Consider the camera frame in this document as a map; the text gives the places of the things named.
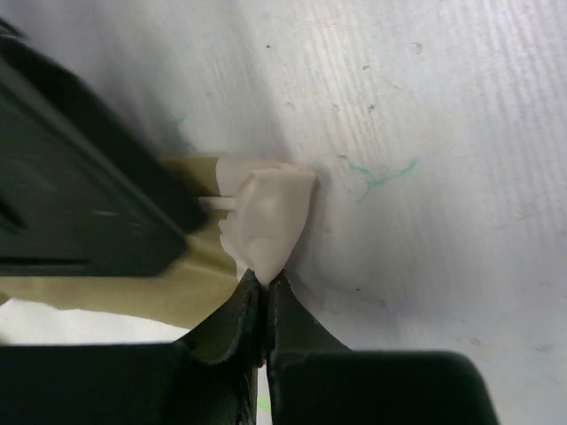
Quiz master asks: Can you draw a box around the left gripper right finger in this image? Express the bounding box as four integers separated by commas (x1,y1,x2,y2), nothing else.
267,274,498,424

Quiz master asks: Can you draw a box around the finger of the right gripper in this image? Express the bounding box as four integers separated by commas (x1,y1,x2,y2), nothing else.
1,23,207,277

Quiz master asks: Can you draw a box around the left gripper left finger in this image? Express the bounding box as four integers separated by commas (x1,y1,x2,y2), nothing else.
1,271,260,424

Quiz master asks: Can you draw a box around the olive and cream underwear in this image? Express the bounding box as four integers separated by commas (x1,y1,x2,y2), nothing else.
1,157,316,329

